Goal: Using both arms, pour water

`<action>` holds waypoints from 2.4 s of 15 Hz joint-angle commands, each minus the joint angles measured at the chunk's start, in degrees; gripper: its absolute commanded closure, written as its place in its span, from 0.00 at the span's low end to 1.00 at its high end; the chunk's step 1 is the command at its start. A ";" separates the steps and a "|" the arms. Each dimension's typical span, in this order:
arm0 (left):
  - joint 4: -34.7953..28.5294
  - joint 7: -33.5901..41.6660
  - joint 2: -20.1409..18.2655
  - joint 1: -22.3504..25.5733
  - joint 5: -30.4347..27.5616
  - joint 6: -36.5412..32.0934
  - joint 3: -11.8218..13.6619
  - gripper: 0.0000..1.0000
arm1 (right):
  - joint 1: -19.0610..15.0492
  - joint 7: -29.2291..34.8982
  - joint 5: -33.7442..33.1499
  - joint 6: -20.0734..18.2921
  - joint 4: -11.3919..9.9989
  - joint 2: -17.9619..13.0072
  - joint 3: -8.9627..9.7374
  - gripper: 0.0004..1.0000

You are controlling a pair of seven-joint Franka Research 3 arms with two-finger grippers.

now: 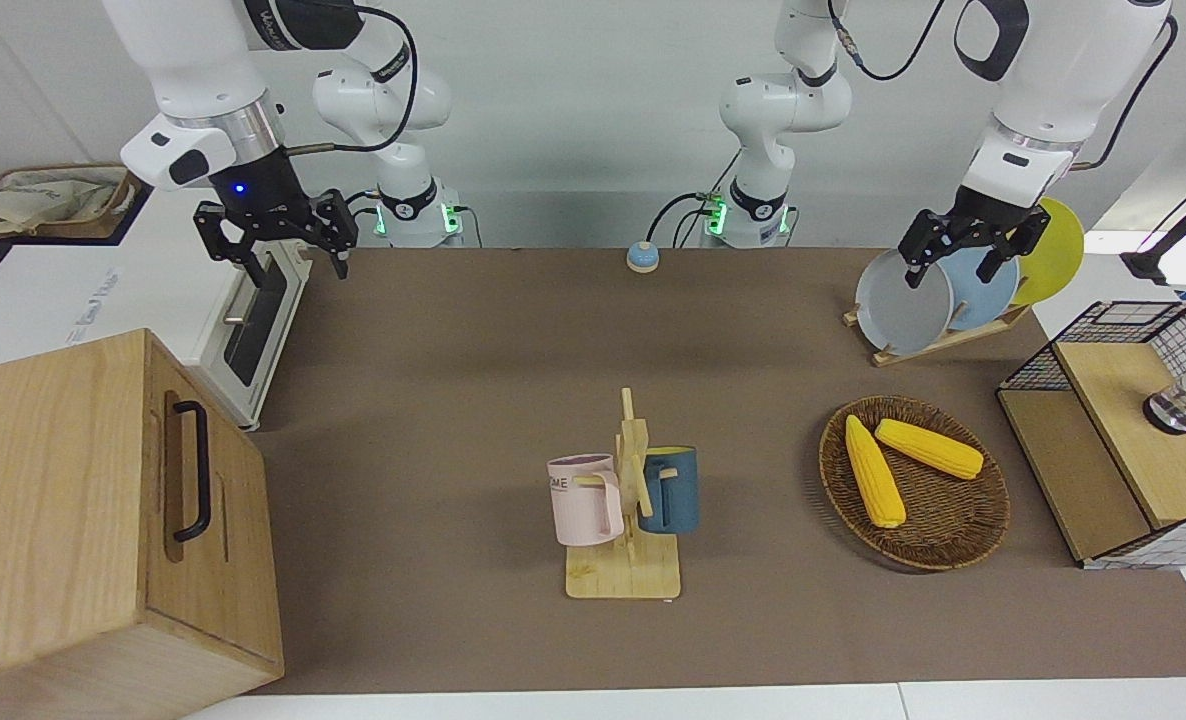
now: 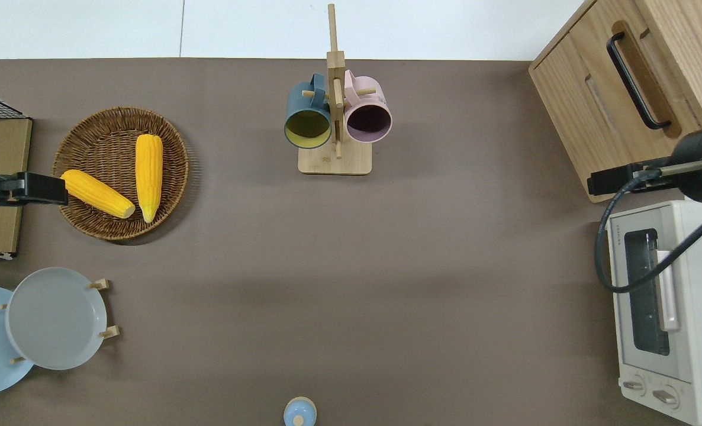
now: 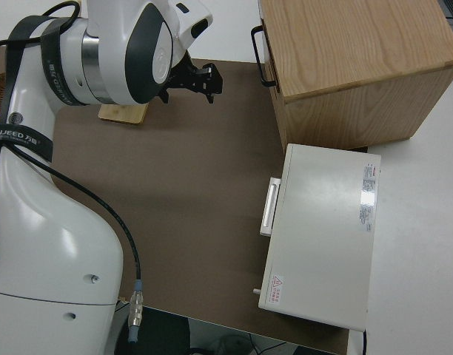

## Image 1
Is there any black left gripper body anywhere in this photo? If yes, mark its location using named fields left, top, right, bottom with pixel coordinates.
left=898, top=185, right=1052, bottom=265

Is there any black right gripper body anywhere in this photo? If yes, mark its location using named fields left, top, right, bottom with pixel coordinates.
left=193, top=148, right=359, bottom=263

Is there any pink ceramic mug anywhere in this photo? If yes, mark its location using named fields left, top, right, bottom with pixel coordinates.
left=547, top=453, right=626, bottom=547

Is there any light blue plate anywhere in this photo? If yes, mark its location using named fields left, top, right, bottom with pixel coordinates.
left=938, top=245, right=1021, bottom=333

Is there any grey plate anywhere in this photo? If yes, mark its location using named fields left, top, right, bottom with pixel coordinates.
left=855, top=248, right=954, bottom=356

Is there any yellow plate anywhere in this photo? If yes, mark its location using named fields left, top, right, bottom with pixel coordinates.
left=1008, top=197, right=1085, bottom=307

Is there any wooden plate rack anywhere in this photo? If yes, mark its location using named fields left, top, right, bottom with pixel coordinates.
left=843, top=300, right=1034, bottom=368

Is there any brown cardboard tray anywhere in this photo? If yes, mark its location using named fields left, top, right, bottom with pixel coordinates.
left=0, top=163, right=144, bottom=241

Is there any yellow corn cob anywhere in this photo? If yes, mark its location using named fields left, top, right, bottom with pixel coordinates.
left=874, top=418, right=985, bottom=481
left=844, top=414, right=907, bottom=529

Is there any white toaster oven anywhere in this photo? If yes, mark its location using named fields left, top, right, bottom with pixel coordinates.
left=0, top=187, right=312, bottom=431

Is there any brown table mat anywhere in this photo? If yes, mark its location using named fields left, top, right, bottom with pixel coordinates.
left=248, top=247, right=1186, bottom=696

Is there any wooden stepped shelf insert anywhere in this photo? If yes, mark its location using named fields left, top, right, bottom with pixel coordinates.
left=998, top=340, right=1186, bottom=563

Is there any beige cloth bag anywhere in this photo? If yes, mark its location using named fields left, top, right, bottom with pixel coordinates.
left=0, top=168, right=129, bottom=239

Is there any brown wicker basket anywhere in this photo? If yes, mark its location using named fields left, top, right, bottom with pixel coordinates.
left=818, top=395, right=1012, bottom=573

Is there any wooden cabinet box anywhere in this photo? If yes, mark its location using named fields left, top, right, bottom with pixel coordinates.
left=0, top=329, right=285, bottom=720

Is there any dark blue ceramic mug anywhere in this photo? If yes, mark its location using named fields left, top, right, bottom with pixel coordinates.
left=638, top=445, right=700, bottom=534

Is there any wooden mug tree rack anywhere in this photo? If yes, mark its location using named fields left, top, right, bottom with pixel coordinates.
left=565, top=388, right=682, bottom=601

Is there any black right base cable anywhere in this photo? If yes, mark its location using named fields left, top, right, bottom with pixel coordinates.
left=338, top=188, right=484, bottom=249

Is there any black base cable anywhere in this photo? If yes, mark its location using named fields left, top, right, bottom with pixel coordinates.
left=646, top=150, right=744, bottom=249
left=338, top=188, right=484, bottom=249

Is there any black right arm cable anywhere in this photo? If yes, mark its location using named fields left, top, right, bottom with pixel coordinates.
left=283, top=5, right=420, bottom=156

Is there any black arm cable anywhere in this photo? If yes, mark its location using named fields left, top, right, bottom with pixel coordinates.
left=283, top=5, right=420, bottom=156
left=828, top=0, right=1179, bottom=173

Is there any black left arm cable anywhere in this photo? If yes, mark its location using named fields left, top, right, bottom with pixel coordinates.
left=828, top=0, right=1179, bottom=173

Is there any black cabinet handle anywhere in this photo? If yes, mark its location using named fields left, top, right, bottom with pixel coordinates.
left=172, top=400, right=212, bottom=543

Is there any black left base cable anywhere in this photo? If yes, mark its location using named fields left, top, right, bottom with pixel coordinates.
left=646, top=150, right=744, bottom=249

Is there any wire and wood shelf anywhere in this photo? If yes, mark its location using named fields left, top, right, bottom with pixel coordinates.
left=996, top=300, right=1186, bottom=571

